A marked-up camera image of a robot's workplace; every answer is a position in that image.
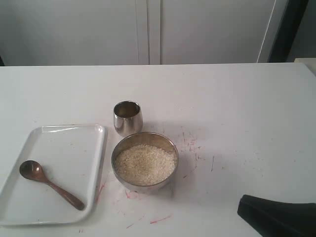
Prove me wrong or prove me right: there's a brown wooden spoon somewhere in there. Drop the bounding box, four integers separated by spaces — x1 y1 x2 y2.
19 160 85 211

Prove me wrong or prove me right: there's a steel bowl of rice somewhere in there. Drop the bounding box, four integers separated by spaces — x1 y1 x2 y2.
111 132 179 194

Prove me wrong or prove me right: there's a small steel cup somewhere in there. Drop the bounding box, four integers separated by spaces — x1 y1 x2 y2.
113 101 143 137

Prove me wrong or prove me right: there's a white rectangular tray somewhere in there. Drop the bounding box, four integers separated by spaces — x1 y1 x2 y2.
0 124 108 226

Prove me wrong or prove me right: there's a white cabinet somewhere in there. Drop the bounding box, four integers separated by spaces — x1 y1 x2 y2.
0 0 288 66

